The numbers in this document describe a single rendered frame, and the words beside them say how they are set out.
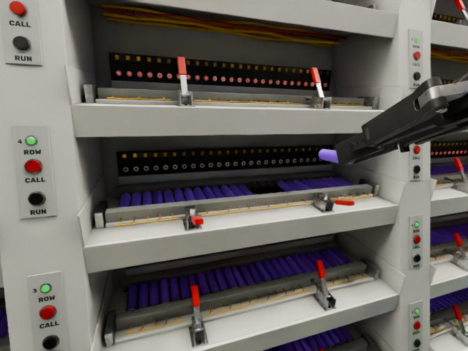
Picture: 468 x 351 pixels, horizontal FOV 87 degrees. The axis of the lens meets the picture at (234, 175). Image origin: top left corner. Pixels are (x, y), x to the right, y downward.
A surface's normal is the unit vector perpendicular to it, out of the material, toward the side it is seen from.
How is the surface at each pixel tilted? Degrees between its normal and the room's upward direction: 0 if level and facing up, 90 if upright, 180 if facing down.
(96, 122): 106
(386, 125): 92
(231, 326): 15
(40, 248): 90
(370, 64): 90
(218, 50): 90
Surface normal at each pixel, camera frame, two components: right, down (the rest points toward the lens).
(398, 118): -0.98, 0.10
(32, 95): 0.31, 0.04
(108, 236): 0.04, -0.95
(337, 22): 0.31, 0.31
